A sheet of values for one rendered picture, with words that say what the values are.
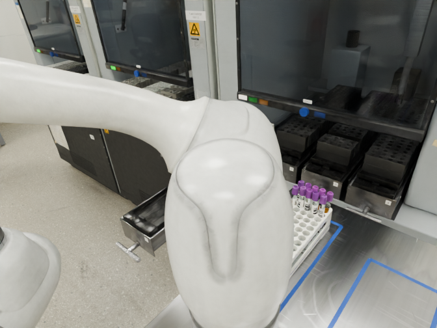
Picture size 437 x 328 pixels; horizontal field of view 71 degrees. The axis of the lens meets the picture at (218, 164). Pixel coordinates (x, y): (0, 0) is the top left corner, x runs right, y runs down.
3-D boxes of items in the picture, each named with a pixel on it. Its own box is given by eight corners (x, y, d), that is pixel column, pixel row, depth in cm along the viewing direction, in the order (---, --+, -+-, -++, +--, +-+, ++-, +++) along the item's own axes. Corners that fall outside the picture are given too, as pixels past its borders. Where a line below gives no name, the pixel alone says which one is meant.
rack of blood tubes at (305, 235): (294, 211, 84) (296, 192, 80) (330, 227, 78) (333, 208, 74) (223, 286, 66) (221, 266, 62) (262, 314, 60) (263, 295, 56)
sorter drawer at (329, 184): (366, 115, 149) (369, 97, 144) (397, 122, 142) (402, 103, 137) (293, 192, 104) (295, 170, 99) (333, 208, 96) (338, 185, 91)
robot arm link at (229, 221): (296, 351, 25) (282, 232, 36) (317, 207, 17) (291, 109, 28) (167, 344, 26) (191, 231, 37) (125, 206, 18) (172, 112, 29)
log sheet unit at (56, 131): (55, 143, 251) (38, 101, 232) (72, 153, 236) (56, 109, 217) (52, 144, 250) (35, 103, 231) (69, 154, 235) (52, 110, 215)
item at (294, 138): (307, 150, 109) (309, 135, 106) (304, 153, 108) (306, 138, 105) (278, 142, 116) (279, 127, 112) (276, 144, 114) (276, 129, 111)
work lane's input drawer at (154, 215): (254, 141, 135) (254, 122, 130) (282, 150, 127) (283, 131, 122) (112, 245, 89) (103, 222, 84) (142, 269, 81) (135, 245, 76)
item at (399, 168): (402, 179, 92) (408, 163, 89) (400, 183, 91) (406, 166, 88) (363, 167, 99) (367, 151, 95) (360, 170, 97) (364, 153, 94)
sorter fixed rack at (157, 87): (170, 88, 179) (168, 78, 176) (182, 92, 174) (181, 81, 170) (128, 106, 161) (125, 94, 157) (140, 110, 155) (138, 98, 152)
